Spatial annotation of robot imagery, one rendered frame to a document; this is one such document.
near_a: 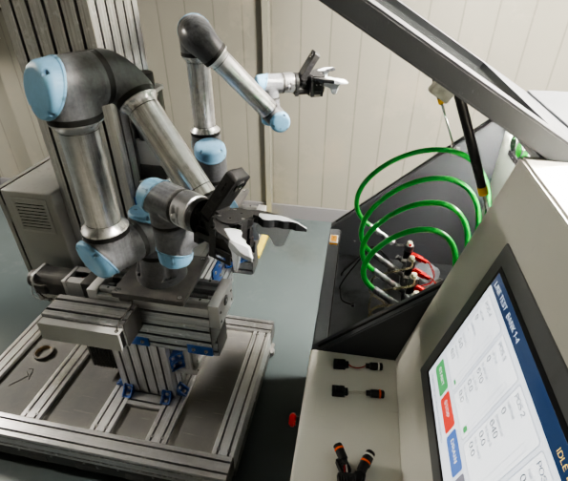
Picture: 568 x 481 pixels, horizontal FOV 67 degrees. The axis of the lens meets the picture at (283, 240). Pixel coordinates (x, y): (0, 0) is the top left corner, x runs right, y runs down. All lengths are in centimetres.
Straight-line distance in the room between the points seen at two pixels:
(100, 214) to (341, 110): 237
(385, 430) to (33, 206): 123
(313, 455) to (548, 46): 283
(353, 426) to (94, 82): 92
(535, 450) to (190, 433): 153
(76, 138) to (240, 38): 233
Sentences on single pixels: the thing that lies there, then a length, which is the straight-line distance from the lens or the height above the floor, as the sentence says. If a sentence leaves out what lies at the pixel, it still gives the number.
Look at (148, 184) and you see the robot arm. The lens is 90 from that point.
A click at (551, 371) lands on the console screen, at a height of 143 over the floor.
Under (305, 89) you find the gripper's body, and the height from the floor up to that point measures 141.
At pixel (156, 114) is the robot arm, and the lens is 104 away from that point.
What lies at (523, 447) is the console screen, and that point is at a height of 134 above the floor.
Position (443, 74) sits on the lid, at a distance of 79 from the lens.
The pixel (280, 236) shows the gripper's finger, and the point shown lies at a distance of 79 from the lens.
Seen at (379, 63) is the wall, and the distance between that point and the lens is 314.
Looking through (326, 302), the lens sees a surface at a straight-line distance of 135.
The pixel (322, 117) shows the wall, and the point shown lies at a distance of 325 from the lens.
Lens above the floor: 185
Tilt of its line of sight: 34 degrees down
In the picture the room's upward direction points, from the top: straight up
